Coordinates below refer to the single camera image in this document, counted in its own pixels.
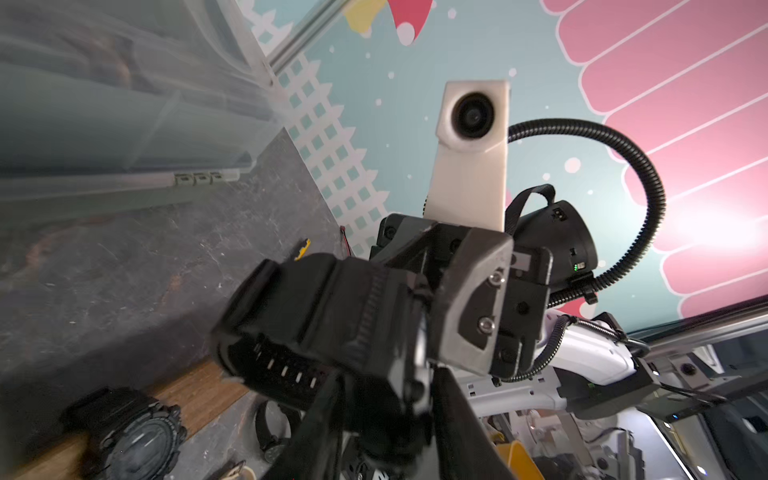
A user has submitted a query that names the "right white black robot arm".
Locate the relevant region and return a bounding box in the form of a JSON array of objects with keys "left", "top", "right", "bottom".
[{"left": 371, "top": 118, "right": 767, "bottom": 423}]

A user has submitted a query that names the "wooden watch stand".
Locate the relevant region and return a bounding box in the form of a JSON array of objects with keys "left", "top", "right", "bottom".
[{"left": 3, "top": 360, "right": 246, "bottom": 479}]

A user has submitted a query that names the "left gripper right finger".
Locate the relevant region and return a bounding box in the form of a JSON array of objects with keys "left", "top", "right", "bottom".
[{"left": 431, "top": 367, "right": 516, "bottom": 480}]

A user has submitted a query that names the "beige strap watch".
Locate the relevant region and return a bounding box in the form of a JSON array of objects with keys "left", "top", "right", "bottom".
[{"left": 219, "top": 461, "right": 257, "bottom": 480}]

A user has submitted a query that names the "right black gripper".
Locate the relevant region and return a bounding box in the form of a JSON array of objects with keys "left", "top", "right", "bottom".
[{"left": 370, "top": 214, "right": 553, "bottom": 378}]

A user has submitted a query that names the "black rugged sport watch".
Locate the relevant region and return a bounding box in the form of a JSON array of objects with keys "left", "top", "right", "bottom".
[{"left": 209, "top": 251, "right": 433, "bottom": 463}]

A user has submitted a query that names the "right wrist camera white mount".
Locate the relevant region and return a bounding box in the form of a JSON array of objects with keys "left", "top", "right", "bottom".
[{"left": 423, "top": 80, "right": 510, "bottom": 232}]

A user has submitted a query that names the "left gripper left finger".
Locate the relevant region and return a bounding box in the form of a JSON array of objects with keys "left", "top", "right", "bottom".
[{"left": 263, "top": 373, "right": 345, "bottom": 480}]

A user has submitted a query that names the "large black digital watch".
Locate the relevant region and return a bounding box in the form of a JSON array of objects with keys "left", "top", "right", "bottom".
[{"left": 62, "top": 387, "right": 188, "bottom": 480}]

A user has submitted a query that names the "clear plastic storage box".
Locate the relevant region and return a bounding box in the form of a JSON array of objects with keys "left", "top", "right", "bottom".
[{"left": 1, "top": 1, "right": 288, "bottom": 229}]

